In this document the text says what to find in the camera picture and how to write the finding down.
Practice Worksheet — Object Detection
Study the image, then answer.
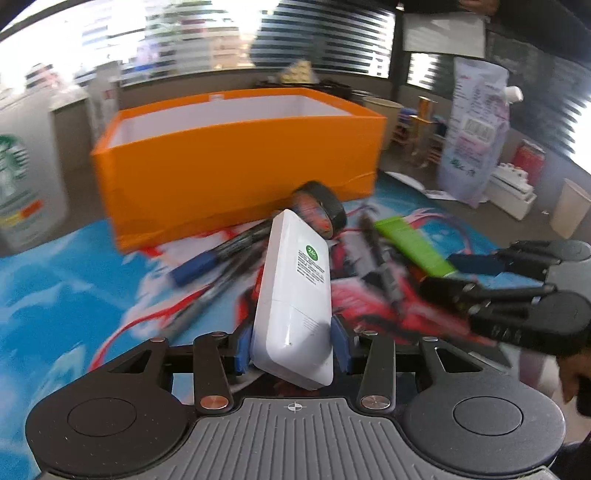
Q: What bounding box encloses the black marker with blue cap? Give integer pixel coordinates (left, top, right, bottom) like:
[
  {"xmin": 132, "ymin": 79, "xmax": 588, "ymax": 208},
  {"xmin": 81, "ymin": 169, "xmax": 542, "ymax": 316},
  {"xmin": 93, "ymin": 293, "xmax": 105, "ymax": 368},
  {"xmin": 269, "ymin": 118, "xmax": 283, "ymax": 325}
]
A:
[{"xmin": 170, "ymin": 217, "xmax": 274, "ymax": 287}]

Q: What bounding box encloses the white paper leaflet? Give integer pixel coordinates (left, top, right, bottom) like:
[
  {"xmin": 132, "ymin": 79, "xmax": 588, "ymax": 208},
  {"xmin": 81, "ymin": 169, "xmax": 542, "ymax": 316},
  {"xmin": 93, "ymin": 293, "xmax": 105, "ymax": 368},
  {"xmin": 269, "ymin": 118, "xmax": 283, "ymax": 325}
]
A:
[{"xmin": 383, "ymin": 171, "xmax": 462, "ymax": 202}]

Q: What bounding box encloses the white power bank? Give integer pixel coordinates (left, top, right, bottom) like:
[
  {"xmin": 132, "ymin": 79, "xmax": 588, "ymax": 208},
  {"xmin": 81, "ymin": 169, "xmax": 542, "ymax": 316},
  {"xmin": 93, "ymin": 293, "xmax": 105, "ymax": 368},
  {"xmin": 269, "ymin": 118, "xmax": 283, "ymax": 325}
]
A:
[{"xmin": 249, "ymin": 209, "xmax": 335, "ymax": 389}]

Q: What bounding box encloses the white carton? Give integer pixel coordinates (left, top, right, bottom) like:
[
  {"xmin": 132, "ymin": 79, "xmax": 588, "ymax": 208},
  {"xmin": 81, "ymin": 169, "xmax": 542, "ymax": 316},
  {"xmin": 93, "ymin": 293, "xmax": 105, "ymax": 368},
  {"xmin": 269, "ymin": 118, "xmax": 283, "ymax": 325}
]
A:
[{"xmin": 89, "ymin": 76, "xmax": 122, "ymax": 139}]

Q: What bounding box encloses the black tape roll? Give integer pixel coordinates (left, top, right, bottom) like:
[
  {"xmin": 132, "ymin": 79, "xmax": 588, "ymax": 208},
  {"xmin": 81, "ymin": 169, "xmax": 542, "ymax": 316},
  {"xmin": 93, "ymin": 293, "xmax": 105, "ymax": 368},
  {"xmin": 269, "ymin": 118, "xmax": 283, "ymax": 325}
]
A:
[{"xmin": 290, "ymin": 181, "xmax": 348, "ymax": 241}]

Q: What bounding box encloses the beige paper cup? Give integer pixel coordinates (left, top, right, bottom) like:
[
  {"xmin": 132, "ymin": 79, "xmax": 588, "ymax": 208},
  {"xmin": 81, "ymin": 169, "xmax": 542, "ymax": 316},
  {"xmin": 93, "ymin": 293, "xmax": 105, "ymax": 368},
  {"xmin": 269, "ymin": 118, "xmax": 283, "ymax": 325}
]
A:
[
  {"xmin": 549, "ymin": 178, "xmax": 591, "ymax": 241},
  {"xmin": 362, "ymin": 97, "xmax": 404, "ymax": 151}
]

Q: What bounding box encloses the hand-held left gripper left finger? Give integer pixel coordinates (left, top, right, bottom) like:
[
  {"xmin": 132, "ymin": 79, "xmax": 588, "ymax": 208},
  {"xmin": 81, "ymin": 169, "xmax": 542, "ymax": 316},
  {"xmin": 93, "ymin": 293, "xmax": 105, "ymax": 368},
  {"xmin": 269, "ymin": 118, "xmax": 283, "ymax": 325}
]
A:
[{"xmin": 95, "ymin": 324, "xmax": 254, "ymax": 415}]

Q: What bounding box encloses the red box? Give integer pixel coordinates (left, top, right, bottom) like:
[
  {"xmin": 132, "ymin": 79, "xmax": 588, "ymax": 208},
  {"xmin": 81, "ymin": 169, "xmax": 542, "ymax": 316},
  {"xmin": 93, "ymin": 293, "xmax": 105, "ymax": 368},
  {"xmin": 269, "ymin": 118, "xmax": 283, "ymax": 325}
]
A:
[{"xmin": 512, "ymin": 138, "xmax": 546, "ymax": 174}]

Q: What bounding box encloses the white spout pouch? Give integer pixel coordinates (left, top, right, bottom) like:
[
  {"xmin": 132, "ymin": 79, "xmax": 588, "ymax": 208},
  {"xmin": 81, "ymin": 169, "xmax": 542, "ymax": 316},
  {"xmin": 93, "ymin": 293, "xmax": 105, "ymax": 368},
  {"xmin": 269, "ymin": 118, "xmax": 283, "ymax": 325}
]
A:
[{"xmin": 438, "ymin": 58, "xmax": 525, "ymax": 208}]

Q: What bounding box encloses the orange cardboard box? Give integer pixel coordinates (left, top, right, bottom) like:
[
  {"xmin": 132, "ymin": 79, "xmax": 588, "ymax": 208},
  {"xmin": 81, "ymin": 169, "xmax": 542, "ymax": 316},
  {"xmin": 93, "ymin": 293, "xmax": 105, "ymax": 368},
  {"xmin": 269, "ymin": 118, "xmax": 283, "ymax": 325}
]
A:
[{"xmin": 90, "ymin": 89, "xmax": 387, "ymax": 254}]

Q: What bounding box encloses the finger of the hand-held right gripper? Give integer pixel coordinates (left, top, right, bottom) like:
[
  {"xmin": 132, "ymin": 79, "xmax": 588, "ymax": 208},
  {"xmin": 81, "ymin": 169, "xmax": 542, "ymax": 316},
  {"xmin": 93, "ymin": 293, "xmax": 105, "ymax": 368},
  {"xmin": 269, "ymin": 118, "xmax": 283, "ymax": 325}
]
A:
[
  {"xmin": 448, "ymin": 240, "xmax": 563, "ymax": 283},
  {"xmin": 418, "ymin": 276, "xmax": 557, "ymax": 348}
]

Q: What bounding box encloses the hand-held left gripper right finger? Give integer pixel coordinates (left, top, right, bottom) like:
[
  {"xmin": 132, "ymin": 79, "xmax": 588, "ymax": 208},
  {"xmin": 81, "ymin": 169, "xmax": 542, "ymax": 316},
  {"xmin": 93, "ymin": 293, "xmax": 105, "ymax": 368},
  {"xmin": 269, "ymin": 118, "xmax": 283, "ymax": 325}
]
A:
[{"xmin": 330, "ymin": 316, "xmax": 490, "ymax": 412}]

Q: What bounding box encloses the clear plastic cup green logo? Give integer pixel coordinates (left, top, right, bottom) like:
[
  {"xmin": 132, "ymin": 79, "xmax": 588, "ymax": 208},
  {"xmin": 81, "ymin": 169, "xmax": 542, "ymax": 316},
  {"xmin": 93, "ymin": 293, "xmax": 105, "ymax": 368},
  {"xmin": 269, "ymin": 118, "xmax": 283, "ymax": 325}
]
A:
[{"xmin": 0, "ymin": 99, "xmax": 70, "ymax": 256}]

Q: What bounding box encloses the white board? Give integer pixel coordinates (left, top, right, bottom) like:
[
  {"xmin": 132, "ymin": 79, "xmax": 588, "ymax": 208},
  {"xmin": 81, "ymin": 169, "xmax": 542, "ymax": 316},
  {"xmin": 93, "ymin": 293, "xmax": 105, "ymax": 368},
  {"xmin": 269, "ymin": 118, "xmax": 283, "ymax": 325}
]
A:
[{"xmin": 402, "ymin": 11, "xmax": 486, "ymax": 59}]

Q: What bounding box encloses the black pen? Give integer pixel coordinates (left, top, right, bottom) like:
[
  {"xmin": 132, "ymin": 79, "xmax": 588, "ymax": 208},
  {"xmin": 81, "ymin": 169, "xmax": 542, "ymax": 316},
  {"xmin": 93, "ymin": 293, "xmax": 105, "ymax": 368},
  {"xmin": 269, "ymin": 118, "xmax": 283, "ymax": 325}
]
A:
[{"xmin": 359, "ymin": 215, "xmax": 403, "ymax": 320}]

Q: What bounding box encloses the small wooden rack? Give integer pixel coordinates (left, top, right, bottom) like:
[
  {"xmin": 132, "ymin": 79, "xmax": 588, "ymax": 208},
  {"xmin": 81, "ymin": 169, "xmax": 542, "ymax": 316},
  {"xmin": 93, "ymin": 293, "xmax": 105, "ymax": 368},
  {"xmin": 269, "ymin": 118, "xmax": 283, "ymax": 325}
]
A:
[{"xmin": 392, "ymin": 96, "xmax": 445, "ymax": 168}]

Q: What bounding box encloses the printed desk mat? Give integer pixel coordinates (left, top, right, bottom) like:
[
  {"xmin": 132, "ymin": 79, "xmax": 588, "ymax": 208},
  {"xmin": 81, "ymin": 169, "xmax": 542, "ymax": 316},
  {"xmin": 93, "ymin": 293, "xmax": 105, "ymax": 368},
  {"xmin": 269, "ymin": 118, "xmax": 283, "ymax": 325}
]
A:
[{"xmin": 0, "ymin": 175, "xmax": 555, "ymax": 480}]

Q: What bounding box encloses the white toy block set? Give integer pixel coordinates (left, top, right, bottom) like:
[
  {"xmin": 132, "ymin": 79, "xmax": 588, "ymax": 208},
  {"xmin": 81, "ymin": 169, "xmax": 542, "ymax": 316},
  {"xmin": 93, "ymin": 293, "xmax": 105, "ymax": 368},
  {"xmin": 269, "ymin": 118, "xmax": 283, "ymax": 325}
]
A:
[{"xmin": 487, "ymin": 161, "xmax": 539, "ymax": 220}]

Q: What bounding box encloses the person's right hand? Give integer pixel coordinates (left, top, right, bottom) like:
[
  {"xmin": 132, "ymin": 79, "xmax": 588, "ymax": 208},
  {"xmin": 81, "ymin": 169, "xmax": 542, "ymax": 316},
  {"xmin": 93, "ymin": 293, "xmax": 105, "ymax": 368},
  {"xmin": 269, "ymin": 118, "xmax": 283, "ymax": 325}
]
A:
[{"xmin": 556, "ymin": 354, "xmax": 591, "ymax": 416}]

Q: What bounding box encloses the dark grey pen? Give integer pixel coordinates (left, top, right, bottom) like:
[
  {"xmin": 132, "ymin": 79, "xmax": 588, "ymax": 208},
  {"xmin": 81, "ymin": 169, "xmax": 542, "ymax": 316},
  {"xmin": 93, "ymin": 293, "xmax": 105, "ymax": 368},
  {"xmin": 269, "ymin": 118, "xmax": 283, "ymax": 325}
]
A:
[{"xmin": 159, "ymin": 258, "xmax": 260, "ymax": 339}]

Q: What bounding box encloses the green tube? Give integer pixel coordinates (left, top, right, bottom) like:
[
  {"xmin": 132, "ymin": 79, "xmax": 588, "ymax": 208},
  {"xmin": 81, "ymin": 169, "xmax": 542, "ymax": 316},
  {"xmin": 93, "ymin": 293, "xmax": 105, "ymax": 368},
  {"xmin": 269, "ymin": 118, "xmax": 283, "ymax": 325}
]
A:
[{"xmin": 374, "ymin": 217, "xmax": 458, "ymax": 278}]

